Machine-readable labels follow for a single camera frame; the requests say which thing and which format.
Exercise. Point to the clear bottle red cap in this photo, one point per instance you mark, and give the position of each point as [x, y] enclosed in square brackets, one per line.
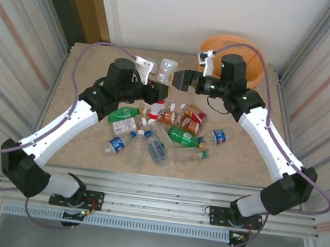
[168, 68]

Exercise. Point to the brown coffee bottle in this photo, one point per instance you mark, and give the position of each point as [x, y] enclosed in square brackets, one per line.
[189, 125]
[169, 117]

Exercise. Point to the green bottle yellow cap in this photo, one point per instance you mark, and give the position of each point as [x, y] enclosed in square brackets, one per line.
[183, 136]
[121, 115]

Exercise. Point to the clear bottle white cap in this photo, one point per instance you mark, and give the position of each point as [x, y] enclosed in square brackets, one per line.
[137, 153]
[163, 137]

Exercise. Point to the bottle pink white label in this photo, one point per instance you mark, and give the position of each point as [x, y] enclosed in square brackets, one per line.
[123, 125]

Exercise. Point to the clear bottle blue label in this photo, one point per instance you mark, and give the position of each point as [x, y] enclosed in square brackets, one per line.
[117, 143]
[156, 150]
[219, 137]

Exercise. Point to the clear bottle green cap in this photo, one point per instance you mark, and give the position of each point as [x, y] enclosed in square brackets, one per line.
[188, 156]

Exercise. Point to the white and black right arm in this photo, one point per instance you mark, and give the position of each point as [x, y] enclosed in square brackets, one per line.
[272, 144]

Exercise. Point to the bottle red yellow label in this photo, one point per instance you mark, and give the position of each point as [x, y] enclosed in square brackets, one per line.
[194, 113]

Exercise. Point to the wooden door frame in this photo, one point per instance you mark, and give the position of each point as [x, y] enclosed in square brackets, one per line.
[77, 0]

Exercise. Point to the aluminium rail frame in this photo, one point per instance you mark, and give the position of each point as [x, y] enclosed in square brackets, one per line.
[155, 189]

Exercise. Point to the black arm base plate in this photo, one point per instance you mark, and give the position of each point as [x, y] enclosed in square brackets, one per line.
[217, 213]
[96, 196]

